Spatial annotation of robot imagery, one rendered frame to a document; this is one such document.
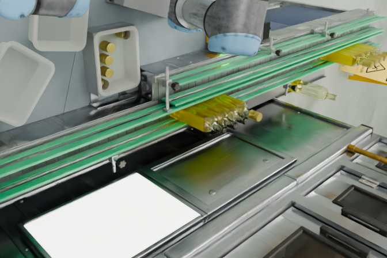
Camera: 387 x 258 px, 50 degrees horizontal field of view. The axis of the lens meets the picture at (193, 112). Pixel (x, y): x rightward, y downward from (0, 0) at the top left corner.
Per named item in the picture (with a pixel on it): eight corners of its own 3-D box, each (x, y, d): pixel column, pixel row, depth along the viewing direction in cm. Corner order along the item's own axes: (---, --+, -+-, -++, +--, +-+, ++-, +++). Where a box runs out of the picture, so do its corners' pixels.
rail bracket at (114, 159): (96, 164, 146) (118, 181, 137) (94, 147, 143) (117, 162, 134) (106, 160, 148) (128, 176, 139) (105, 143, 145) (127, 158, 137)
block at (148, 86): (139, 96, 158) (151, 102, 153) (139, 72, 154) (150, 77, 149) (147, 94, 160) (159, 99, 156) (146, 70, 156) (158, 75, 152)
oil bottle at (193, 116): (169, 116, 163) (208, 135, 149) (169, 103, 161) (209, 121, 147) (179, 112, 167) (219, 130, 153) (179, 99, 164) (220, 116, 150)
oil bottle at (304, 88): (286, 90, 219) (332, 105, 202) (287, 80, 216) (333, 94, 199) (292, 86, 222) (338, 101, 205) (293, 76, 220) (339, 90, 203)
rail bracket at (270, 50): (253, 50, 189) (277, 57, 180) (254, 34, 186) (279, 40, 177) (258, 48, 191) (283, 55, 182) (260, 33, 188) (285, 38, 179)
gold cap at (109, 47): (98, 41, 143) (106, 44, 140) (107, 39, 145) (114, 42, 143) (99, 51, 145) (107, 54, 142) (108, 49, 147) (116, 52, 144)
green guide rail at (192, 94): (161, 100, 157) (175, 106, 151) (160, 98, 156) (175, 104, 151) (371, 27, 268) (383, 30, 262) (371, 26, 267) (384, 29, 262)
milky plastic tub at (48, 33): (20, 45, 128) (33, 51, 123) (23, -31, 122) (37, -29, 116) (72, 46, 140) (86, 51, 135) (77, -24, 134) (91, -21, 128)
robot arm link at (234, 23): (203, -16, 139) (280, -4, 89) (196, 29, 143) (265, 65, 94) (168, -22, 135) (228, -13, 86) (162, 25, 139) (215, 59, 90)
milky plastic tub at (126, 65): (86, 91, 148) (100, 98, 142) (80, 28, 139) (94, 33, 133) (126, 79, 159) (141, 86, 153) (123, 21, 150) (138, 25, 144)
